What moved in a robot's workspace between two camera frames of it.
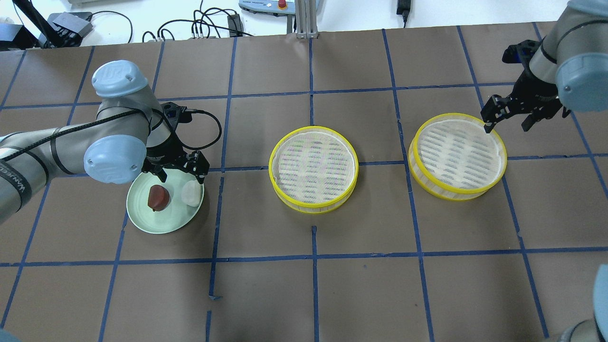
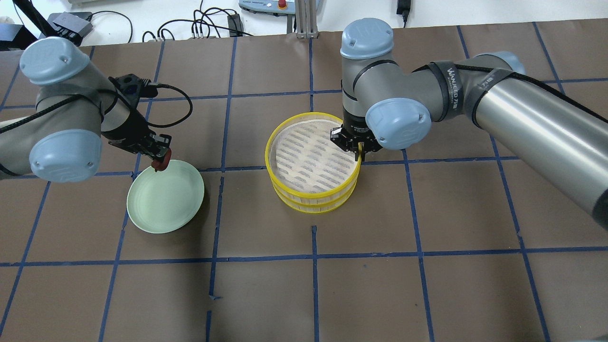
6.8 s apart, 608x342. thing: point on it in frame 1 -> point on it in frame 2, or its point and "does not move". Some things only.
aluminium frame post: [306, 24] does not move
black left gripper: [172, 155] -> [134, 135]
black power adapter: [403, 8] does not move
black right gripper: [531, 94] -> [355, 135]
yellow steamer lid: [451, 156] -> [304, 165]
